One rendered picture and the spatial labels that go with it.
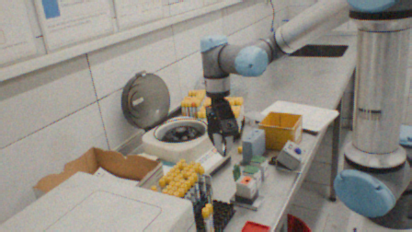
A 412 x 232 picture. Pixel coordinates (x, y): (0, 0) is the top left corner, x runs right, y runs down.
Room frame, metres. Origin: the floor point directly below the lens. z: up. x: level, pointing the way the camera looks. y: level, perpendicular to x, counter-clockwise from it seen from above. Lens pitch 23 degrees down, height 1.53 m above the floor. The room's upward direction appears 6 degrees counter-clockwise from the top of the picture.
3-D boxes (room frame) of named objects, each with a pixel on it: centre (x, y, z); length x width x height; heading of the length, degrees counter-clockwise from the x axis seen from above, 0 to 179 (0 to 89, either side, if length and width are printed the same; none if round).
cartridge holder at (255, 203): (0.83, -0.10, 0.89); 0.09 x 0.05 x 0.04; 57
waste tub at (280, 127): (1.17, -0.28, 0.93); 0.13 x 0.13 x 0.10; 58
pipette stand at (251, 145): (1.07, -0.16, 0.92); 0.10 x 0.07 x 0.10; 144
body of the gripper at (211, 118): (0.94, -0.04, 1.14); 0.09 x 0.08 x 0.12; 7
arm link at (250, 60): (0.87, -0.12, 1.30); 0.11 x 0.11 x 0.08; 42
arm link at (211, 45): (0.93, -0.05, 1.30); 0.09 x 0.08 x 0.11; 42
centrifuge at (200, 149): (1.12, 0.08, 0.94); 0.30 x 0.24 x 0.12; 50
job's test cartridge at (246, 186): (0.83, -0.09, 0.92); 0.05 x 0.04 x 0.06; 57
